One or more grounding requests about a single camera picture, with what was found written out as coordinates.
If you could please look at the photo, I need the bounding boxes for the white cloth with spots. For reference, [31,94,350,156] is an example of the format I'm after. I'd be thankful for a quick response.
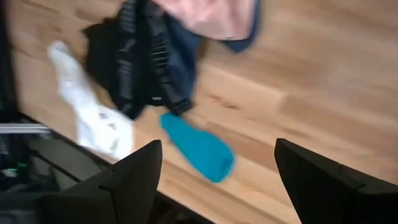
[47,39,135,160]

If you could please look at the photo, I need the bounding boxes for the teal sock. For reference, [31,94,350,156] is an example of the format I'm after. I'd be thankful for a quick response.
[159,111,236,184]

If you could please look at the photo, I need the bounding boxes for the silver aluminium bar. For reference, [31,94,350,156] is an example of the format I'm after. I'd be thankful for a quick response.
[0,122,52,135]

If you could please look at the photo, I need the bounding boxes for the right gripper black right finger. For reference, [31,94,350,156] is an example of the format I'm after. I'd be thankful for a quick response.
[274,138,398,224]

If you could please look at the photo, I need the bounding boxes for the black Puma underwear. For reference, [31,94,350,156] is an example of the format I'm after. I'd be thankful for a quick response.
[81,0,193,121]

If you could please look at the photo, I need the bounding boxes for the dark navy cloth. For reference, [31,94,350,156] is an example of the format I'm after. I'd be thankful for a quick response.
[166,0,262,100]

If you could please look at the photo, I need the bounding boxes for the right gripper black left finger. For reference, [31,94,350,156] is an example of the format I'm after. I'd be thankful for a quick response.
[39,139,163,224]

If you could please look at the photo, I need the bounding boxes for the light pink cloth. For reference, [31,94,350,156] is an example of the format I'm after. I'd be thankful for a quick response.
[158,0,258,41]

